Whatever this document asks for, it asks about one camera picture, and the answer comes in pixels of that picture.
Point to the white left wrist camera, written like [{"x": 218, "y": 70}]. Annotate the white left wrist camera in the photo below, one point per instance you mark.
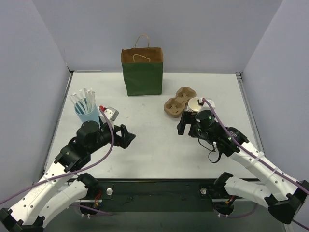
[{"x": 110, "y": 113}]

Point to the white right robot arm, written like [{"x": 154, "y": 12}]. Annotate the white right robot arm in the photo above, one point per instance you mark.
[{"x": 279, "y": 193}]

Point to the brown pulp cup carrier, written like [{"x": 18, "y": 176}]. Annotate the brown pulp cup carrier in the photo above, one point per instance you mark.
[{"x": 176, "y": 105}]

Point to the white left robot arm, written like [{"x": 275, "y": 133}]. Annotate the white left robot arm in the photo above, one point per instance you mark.
[{"x": 43, "y": 202}]

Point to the stack of paper cups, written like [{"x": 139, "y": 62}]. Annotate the stack of paper cups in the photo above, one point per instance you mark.
[{"x": 194, "y": 104}]

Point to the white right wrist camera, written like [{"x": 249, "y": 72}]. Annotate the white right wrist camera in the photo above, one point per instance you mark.
[{"x": 205, "y": 102}]

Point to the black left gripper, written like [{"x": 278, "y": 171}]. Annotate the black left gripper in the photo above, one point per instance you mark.
[{"x": 120, "y": 136}]

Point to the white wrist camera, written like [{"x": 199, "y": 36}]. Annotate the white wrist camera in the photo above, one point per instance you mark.
[
  {"x": 110, "y": 113},
  {"x": 205, "y": 102}
]

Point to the blue straw holder cup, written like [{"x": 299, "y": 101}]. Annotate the blue straw holder cup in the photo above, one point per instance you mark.
[{"x": 92, "y": 116}]

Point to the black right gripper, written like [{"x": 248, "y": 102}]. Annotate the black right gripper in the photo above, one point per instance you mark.
[{"x": 190, "y": 124}]

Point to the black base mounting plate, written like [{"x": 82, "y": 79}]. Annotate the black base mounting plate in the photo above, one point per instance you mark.
[{"x": 155, "y": 195}]

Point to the green paper bag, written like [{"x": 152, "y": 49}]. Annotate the green paper bag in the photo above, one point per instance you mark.
[{"x": 143, "y": 70}]

